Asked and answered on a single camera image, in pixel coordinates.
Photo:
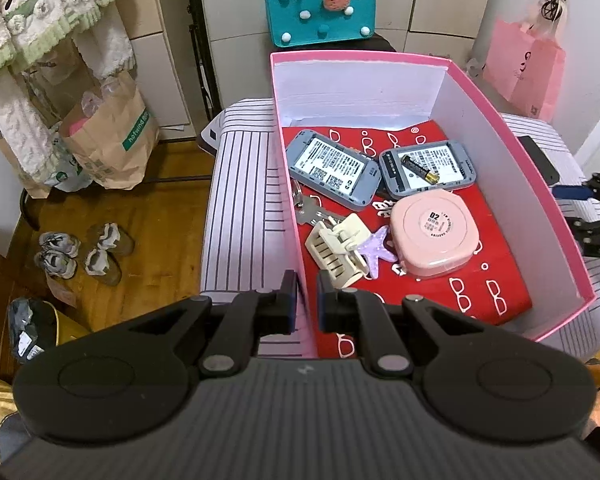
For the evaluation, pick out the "purple star hair clip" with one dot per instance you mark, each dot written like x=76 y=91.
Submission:
x=377 y=250

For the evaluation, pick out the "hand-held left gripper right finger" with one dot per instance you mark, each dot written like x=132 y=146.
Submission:
x=323 y=302

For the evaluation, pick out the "pink paper bag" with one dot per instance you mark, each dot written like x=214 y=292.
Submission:
x=525 y=70

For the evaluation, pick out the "grey sneaker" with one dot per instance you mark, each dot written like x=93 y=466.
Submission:
x=55 y=263
x=57 y=241

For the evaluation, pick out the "black pole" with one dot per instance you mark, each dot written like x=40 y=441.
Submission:
x=200 y=50

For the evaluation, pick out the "grey pocket router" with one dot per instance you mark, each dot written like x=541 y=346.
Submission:
x=445 y=160
x=330 y=165

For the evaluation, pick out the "brown paper bag green label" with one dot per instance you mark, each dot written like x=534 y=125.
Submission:
x=115 y=145

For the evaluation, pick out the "pink round case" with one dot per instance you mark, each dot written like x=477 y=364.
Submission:
x=435 y=230

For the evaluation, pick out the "white wardrobe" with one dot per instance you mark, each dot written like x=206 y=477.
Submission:
x=240 y=10

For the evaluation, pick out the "yellow cloth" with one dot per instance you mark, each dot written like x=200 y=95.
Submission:
x=0 y=400

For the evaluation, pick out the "beige cabinet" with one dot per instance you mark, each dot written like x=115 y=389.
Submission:
x=155 y=75

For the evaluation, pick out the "cream fleece garment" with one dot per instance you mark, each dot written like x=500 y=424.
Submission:
x=30 y=10

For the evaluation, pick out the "pink cardboard box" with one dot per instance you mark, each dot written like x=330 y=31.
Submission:
x=360 y=85

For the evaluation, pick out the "black stool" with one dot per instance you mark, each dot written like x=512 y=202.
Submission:
x=380 y=44

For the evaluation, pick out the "black device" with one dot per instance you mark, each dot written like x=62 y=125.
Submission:
x=537 y=160

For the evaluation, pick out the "black cylindrical battery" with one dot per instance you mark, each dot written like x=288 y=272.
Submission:
x=419 y=168

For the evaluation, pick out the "teal felt handbag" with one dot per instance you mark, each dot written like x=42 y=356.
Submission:
x=320 y=20

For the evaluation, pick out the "yellow box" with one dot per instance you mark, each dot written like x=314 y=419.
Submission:
x=70 y=329

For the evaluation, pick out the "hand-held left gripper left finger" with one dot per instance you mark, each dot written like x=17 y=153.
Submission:
x=291 y=302

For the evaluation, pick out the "white mattress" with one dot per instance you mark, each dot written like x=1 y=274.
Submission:
x=211 y=135

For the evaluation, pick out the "striped bedsheet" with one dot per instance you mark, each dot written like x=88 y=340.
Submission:
x=240 y=200

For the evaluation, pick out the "red patterned cloth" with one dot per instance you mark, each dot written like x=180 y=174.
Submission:
x=495 y=250

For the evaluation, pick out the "silver key bunch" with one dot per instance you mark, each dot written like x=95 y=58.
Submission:
x=310 y=210

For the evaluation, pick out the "cream hair claw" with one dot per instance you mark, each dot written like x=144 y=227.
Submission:
x=337 y=245

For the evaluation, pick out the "dark plastic bag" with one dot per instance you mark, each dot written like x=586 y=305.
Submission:
x=27 y=330

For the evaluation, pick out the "black clothes rack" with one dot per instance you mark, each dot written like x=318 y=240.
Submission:
x=26 y=210

